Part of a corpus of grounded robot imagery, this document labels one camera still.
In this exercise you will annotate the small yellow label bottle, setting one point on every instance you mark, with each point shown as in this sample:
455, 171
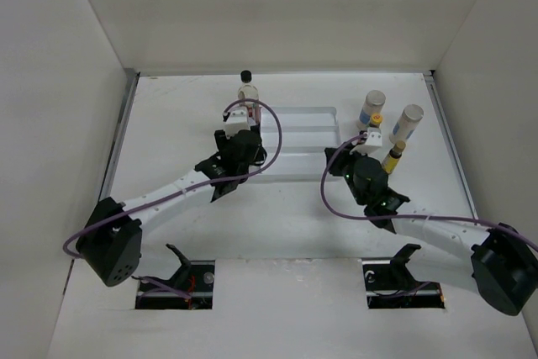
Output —
393, 157

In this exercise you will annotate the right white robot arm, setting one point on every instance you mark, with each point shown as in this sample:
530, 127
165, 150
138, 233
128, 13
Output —
491, 260

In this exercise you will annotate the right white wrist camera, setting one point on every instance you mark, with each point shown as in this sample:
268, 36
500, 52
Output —
371, 141

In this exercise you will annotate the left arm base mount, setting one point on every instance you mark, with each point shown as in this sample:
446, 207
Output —
190, 287

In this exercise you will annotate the white shaker blue label right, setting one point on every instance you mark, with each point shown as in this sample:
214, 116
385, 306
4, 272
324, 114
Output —
407, 123

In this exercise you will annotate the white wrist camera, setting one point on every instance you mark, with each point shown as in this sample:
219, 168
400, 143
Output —
371, 141
235, 120

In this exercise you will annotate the white divided organizer tray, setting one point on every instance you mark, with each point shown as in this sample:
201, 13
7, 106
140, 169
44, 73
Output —
306, 132

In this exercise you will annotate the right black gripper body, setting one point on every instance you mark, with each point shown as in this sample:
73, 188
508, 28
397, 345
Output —
349, 176

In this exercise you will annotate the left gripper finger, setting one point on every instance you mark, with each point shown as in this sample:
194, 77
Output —
261, 156
221, 139

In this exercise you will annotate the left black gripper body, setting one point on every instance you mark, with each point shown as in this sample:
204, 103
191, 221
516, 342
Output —
244, 171

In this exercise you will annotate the white shaker blue label left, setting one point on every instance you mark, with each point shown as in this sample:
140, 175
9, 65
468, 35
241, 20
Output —
373, 104

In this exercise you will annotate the green bottle yellow cap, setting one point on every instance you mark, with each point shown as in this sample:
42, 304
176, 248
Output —
375, 123

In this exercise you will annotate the white shaker blue label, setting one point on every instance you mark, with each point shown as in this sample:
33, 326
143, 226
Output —
407, 123
373, 104

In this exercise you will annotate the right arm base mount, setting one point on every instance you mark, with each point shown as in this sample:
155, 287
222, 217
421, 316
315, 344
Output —
390, 285

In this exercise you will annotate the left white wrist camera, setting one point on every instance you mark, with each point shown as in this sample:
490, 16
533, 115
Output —
235, 120

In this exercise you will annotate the dark sauce bottle black cap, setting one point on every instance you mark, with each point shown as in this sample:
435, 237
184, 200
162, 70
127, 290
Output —
247, 94

